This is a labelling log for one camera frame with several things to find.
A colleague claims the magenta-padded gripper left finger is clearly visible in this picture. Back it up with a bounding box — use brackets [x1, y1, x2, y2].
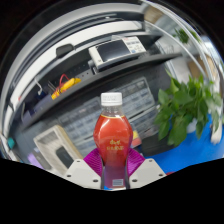
[63, 148, 106, 191]

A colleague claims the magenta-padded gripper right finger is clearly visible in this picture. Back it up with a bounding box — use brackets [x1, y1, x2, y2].
[125, 147, 167, 191]

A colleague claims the red drink bottle white cap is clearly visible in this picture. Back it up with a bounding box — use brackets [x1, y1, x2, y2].
[92, 91, 134, 190]

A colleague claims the black rectangular speaker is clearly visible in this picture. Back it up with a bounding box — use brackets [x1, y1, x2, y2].
[54, 146, 76, 169]

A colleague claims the yellow multimeter with red leads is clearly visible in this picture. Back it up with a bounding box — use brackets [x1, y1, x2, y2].
[50, 73, 82, 100]
[131, 129, 143, 148]

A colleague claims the beige perforated storage bin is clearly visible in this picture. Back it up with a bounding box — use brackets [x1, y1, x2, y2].
[33, 124, 84, 175]

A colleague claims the grey small-parts drawer cabinet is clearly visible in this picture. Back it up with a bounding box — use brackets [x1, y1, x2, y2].
[113, 76, 156, 116]
[58, 96, 103, 143]

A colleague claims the green potted plant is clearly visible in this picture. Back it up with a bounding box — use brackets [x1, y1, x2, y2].
[153, 68, 224, 148]

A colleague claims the teal holder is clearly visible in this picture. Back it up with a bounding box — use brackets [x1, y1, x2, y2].
[6, 137, 17, 150]

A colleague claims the white power adapter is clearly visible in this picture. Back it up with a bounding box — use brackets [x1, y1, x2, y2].
[210, 122, 224, 145]

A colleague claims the dark navy storage bin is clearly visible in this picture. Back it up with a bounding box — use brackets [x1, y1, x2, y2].
[21, 98, 52, 117]

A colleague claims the black workbench shelf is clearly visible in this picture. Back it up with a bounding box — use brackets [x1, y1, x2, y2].
[19, 52, 184, 132]

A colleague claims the white oscilloscope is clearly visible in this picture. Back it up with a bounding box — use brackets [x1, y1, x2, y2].
[88, 35, 148, 71]

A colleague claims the white metal shelving unit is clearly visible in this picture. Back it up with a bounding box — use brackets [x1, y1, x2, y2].
[139, 0, 224, 88]

